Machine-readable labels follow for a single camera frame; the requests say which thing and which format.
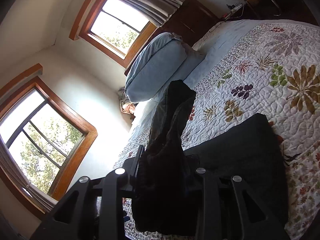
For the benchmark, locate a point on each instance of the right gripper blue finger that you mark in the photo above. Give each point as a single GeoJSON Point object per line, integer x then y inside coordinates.
{"type": "Point", "coordinates": [131, 166]}

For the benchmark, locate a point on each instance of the black padded pants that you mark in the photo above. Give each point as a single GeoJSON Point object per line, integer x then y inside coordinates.
{"type": "Point", "coordinates": [230, 187]}

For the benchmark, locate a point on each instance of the crumpled grey clothes pile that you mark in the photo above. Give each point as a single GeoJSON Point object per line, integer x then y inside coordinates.
{"type": "Point", "coordinates": [126, 106]}

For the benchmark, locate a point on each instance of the wooden framed window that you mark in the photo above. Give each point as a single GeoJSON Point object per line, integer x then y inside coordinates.
{"type": "Point", "coordinates": [43, 142]}
{"type": "Point", "coordinates": [112, 27]}

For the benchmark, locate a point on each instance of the dark wooden headboard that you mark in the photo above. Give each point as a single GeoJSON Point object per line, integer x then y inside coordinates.
{"type": "Point", "coordinates": [190, 21]}

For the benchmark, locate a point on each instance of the floral quilted bedspread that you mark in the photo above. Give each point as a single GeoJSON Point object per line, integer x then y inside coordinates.
{"type": "Point", "coordinates": [252, 67]}

